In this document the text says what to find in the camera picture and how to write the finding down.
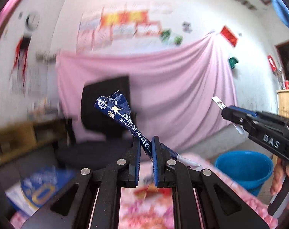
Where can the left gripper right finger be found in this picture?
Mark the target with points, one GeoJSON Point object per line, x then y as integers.
{"type": "Point", "coordinates": [200, 198]}

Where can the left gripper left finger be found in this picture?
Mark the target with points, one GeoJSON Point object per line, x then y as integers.
{"type": "Point", "coordinates": [91, 200]}

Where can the white paper scrap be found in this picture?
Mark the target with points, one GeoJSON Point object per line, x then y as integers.
{"type": "Point", "coordinates": [219, 103]}

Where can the blue snack wrapper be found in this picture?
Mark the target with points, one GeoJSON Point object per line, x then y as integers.
{"type": "Point", "coordinates": [117, 108]}

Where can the right hand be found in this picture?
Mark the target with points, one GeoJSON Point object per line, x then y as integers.
{"type": "Point", "coordinates": [279, 172]}

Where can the wooden cabinet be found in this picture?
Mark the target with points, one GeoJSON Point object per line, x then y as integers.
{"type": "Point", "coordinates": [283, 103]}

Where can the blue plastic bucket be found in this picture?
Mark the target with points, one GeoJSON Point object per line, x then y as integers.
{"type": "Point", "coordinates": [247, 168]}

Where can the red cup on cabinet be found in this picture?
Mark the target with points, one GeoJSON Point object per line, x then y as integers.
{"type": "Point", "coordinates": [286, 84]}

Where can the blue cardboard box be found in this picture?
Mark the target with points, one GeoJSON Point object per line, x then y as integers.
{"type": "Point", "coordinates": [31, 193]}

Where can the black office chair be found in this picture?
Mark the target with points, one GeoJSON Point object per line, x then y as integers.
{"type": "Point", "coordinates": [97, 154]}

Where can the wooden shelf desk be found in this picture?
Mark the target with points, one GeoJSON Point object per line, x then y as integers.
{"type": "Point", "coordinates": [19, 139]}

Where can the pink hanging sheet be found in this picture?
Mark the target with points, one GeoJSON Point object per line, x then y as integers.
{"type": "Point", "coordinates": [171, 91]}

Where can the red paper square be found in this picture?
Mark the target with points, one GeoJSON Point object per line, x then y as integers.
{"type": "Point", "coordinates": [228, 35]}

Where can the green wall basket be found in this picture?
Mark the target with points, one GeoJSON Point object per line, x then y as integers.
{"type": "Point", "coordinates": [232, 62]}

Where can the red wall hanging ornament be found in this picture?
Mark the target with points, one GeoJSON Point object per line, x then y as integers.
{"type": "Point", "coordinates": [20, 60]}

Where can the wall certificates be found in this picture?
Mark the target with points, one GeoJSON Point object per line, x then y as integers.
{"type": "Point", "coordinates": [100, 27]}

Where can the round wall clock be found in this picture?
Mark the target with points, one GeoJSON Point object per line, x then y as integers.
{"type": "Point", "coordinates": [32, 21]}

